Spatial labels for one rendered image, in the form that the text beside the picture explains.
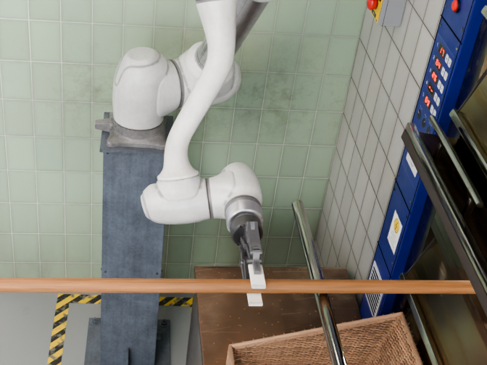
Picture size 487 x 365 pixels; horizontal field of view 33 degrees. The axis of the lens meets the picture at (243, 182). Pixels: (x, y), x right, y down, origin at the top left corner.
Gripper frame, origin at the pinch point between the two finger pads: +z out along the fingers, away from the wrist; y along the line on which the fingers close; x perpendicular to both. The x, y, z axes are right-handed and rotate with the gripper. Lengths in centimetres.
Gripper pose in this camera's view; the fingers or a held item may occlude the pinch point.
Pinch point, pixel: (255, 285)
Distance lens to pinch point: 175.7
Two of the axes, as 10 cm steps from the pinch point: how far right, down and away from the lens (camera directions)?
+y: -1.2, 8.0, 5.9
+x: -9.9, -0.3, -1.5
